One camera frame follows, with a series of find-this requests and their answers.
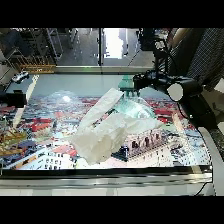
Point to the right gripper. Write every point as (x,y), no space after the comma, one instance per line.
(144,81)

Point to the white garment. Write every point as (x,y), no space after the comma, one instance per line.
(100,140)

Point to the silver frame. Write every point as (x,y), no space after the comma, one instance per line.
(100,186)

